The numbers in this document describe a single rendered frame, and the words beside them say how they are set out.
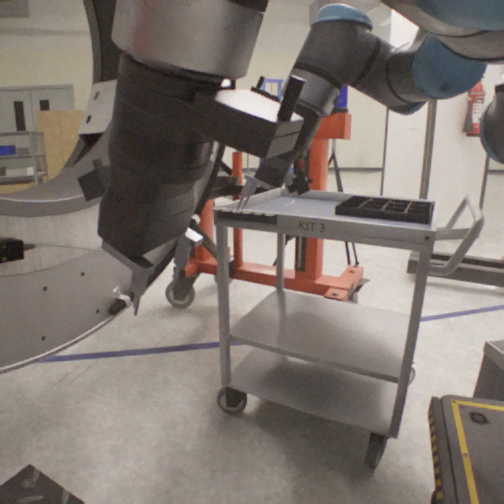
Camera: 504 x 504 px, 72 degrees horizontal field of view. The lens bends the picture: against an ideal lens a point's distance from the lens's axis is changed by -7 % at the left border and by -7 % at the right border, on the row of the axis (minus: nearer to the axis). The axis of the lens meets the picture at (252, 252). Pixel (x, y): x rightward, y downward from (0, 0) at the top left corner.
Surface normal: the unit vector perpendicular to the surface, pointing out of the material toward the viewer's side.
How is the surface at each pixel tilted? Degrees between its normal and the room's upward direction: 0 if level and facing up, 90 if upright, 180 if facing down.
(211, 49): 115
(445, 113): 90
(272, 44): 90
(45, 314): 90
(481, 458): 0
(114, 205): 79
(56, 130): 90
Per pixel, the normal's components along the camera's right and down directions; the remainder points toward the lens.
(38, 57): 0.21, 0.29
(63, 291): 0.89, 0.14
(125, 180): -0.53, 0.51
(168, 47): 0.00, 0.57
